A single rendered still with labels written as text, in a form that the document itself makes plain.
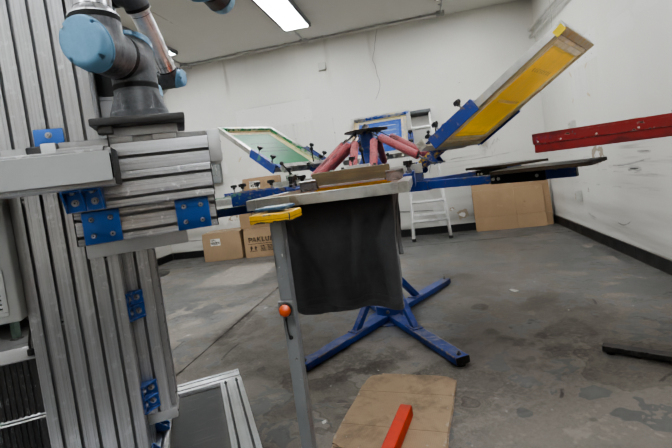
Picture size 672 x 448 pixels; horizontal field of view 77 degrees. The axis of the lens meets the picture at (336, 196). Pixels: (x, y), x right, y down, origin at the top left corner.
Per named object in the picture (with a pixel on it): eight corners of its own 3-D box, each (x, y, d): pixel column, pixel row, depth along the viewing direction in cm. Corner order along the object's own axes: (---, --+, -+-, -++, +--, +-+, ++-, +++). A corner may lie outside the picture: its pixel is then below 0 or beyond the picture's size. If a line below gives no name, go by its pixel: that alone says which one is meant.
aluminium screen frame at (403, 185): (409, 191, 140) (408, 180, 140) (247, 211, 153) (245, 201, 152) (414, 181, 217) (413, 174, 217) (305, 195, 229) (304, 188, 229)
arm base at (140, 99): (106, 119, 107) (100, 80, 107) (115, 128, 122) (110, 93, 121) (169, 114, 112) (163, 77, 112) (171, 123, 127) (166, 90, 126)
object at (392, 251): (406, 310, 153) (391, 193, 150) (288, 318, 162) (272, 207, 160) (406, 308, 156) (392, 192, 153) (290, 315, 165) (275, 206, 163)
